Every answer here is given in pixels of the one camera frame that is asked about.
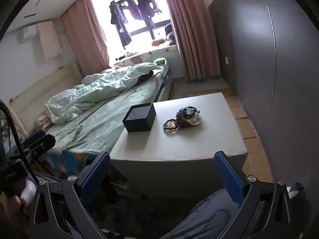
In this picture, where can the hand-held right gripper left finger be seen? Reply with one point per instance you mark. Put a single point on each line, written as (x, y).
(96, 169)

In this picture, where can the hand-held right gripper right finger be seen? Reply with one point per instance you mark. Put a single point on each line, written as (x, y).
(228, 176)

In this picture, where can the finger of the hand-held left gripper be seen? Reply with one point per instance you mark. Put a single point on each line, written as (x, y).
(42, 142)

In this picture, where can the black jewelry box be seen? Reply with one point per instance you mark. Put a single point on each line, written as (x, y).
(139, 124)

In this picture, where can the person's left hand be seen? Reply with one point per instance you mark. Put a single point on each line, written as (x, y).
(12, 211)

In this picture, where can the cardboard sheets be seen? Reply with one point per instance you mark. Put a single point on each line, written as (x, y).
(251, 139)

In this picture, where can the white table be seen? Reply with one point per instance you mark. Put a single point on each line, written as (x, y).
(199, 142)

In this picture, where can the person's leg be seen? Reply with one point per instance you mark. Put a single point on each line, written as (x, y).
(199, 216)

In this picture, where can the beige headboard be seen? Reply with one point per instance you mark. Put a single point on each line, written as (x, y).
(37, 92)

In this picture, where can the light green quilt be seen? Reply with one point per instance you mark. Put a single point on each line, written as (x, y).
(82, 94)

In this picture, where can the white pouch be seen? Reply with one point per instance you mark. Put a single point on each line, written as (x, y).
(195, 120)

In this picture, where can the bed with green sheet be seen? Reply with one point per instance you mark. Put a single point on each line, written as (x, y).
(112, 104)

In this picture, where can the dark grey cloth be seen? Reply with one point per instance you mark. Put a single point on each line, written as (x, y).
(297, 191)

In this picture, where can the light green printed pillow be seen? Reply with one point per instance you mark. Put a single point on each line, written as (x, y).
(91, 78)

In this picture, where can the pale pink pillow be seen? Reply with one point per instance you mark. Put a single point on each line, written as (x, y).
(108, 71)

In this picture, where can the beige hanging towel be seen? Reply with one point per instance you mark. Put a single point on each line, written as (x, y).
(49, 39)

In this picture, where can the black garment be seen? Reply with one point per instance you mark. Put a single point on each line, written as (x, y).
(147, 76)

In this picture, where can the white air conditioner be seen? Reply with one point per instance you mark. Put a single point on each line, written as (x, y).
(30, 33)

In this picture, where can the pink curtain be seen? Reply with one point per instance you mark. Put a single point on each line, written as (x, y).
(192, 34)
(84, 34)

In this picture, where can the pile of small clothes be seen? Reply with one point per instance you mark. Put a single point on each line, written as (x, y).
(124, 56)

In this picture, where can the printed window seat cushion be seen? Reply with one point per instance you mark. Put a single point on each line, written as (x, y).
(139, 58)

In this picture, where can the green tissue pack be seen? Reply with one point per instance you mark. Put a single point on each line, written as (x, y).
(160, 61)

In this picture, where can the grey wardrobe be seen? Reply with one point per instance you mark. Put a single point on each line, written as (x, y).
(261, 54)

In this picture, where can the orange plush toy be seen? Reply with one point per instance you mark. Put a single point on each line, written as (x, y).
(158, 42)

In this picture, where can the dark hanging jacket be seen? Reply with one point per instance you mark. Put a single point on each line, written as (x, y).
(122, 22)

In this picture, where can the dark blue pillow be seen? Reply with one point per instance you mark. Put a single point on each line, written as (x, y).
(170, 34)

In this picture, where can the dark hanging garment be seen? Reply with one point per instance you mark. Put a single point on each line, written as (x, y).
(153, 2)
(135, 7)

